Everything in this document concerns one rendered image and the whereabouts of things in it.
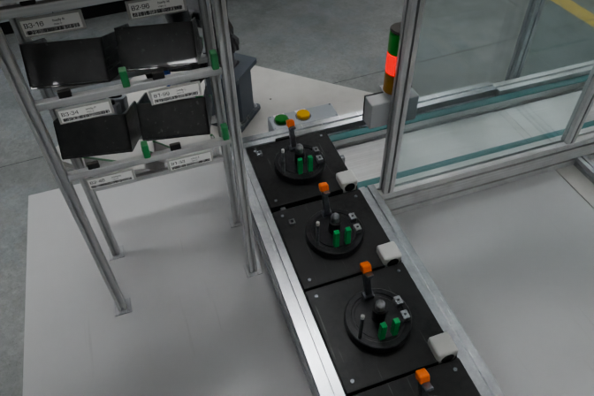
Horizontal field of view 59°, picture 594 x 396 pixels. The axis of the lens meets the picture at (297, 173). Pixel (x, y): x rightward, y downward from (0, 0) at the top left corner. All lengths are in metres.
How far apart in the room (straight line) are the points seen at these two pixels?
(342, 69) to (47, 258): 2.48
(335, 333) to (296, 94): 0.99
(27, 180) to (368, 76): 2.10
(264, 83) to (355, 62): 1.75
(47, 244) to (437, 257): 1.03
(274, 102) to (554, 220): 0.95
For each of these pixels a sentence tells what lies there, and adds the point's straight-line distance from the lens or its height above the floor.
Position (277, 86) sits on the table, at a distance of 1.93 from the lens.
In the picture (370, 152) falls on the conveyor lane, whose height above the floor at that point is 0.92.
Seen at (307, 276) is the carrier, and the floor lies 0.97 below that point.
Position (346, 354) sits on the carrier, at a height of 0.97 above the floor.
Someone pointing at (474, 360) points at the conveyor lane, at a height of 0.96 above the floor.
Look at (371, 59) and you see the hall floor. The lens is 3.68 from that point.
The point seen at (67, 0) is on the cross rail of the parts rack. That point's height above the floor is 1.63.
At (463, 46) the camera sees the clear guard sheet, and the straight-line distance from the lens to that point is 1.23.
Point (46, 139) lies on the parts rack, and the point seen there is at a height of 1.40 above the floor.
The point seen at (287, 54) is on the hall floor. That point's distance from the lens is 3.71.
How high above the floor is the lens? 1.98
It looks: 45 degrees down
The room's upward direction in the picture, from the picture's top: 1 degrees counter-clockwise
